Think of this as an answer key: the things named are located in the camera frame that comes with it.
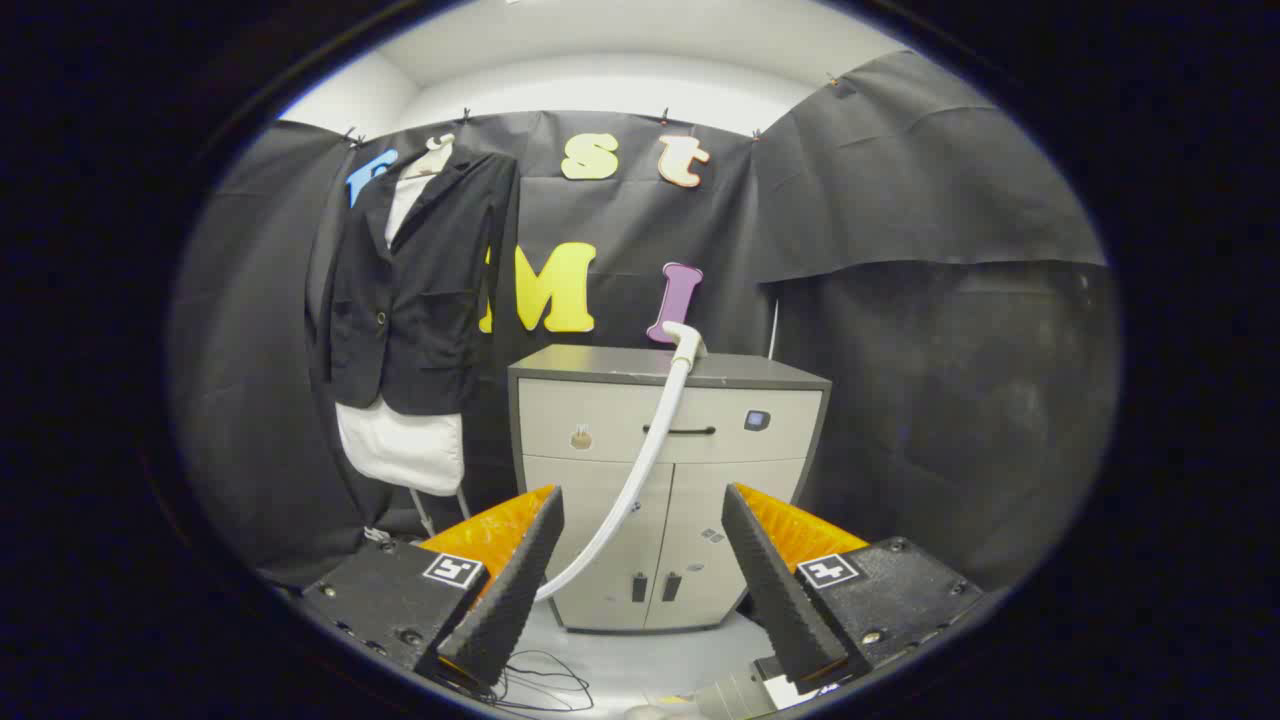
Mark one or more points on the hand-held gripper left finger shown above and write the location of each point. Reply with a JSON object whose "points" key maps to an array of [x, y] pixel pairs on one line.
{"points": [[510, 590]]}

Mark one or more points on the black suit jacket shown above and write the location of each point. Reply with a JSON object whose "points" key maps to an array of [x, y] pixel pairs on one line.
{"points": [[430, 300]]}

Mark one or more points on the white garment steamer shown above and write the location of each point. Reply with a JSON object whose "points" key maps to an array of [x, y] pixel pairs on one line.
{"points": [[650, 450]]}

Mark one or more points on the grey cabinet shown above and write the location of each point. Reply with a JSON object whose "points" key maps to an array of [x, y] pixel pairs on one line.
{"points": [[570, 520]]}

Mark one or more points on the metal mannequin stand legs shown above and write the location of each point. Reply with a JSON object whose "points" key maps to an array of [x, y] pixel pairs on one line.
{"points": [[423, 512]]}

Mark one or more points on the black backdrop cloth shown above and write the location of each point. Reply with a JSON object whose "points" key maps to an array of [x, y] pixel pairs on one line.
{"points": [[900, 350]]}

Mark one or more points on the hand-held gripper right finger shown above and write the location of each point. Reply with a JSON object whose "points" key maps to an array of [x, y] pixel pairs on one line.
{"points": [[775, 590]]}

